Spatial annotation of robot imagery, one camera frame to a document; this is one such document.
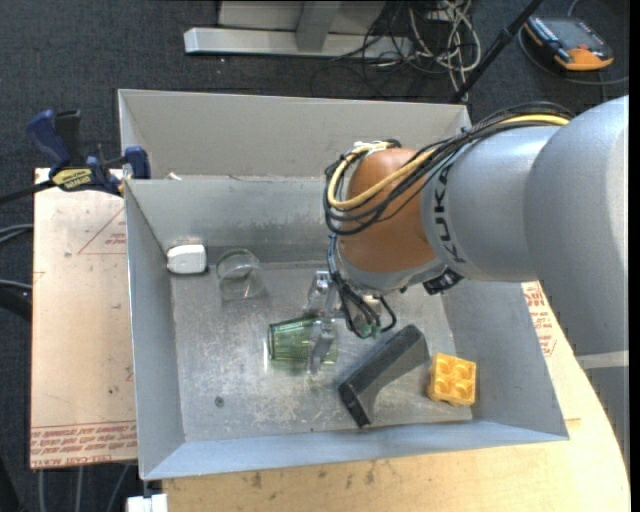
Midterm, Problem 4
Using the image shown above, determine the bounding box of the white plastic box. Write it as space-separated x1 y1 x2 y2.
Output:
165 243 208 275

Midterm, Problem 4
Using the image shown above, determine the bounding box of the grey metal bin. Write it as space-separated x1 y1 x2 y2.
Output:
118 88 571 482

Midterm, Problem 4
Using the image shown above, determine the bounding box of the brown cardboard board red print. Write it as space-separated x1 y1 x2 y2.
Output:
29 167 584 471

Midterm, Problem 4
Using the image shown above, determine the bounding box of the dark grey flat block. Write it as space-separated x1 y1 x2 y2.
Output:
337 323 432 429

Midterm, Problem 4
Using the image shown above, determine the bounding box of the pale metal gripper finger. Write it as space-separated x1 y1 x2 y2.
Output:
305 271 335 321
308 319 337 376

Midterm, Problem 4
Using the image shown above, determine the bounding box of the yellow toy brick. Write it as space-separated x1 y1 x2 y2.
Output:
426 352 478 408

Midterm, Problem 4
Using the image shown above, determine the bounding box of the clear green glass cup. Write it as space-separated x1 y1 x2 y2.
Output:
266 313 341 375

